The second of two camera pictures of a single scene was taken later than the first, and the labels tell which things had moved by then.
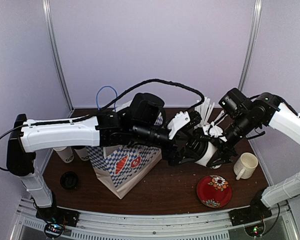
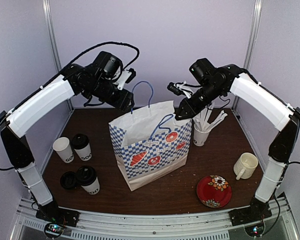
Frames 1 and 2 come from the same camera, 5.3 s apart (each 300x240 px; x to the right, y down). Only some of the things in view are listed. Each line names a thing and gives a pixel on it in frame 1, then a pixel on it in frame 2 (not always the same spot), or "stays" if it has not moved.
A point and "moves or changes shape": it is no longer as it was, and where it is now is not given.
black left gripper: (175, 160) → (123, 102)
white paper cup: (66, 153) stays
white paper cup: (204, 160) → (93, 188)
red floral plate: (214, 191) stays
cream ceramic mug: (245, 165) stays
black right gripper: (223, 150) → (191, 110)
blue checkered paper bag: (121, 167) moves or changes shape
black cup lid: (195, 149) → (85, 175)
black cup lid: (68, 180) stays
